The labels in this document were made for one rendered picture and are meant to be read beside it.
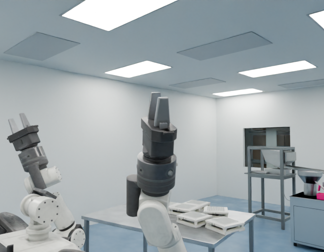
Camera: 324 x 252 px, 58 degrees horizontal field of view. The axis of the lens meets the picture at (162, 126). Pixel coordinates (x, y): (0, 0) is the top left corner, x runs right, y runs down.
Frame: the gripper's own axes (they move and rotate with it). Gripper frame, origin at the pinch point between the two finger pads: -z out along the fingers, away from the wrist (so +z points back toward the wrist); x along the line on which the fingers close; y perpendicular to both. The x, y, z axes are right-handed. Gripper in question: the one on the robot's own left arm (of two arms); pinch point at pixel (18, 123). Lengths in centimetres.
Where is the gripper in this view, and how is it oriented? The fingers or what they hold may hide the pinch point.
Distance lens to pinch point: 121.6
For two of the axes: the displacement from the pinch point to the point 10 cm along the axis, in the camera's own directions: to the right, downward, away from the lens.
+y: -2.3, 0.7, -9.7
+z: 3.9, 9.2, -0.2
